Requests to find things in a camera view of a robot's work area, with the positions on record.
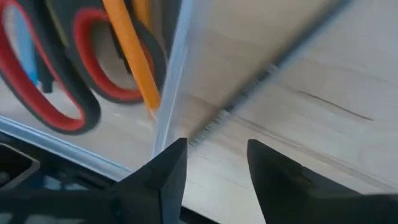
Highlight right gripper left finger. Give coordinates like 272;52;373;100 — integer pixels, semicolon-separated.
111;138;189;224

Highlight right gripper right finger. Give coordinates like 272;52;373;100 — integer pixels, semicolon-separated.
246;138;398;224

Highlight dark brown pencil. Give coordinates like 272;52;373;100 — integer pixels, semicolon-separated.
188;0;355;147

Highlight clear plastic supply box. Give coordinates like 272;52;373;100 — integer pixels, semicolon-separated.
0;0;195;183

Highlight orange pencil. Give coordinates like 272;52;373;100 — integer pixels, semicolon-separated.
101;0;162;114

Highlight red black handled scissors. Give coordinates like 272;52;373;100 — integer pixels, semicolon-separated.
0;0;169;136

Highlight yellow pencil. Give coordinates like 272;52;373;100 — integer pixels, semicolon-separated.
133;0;154;29

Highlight blue pen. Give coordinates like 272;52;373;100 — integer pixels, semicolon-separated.
14;6;40;86

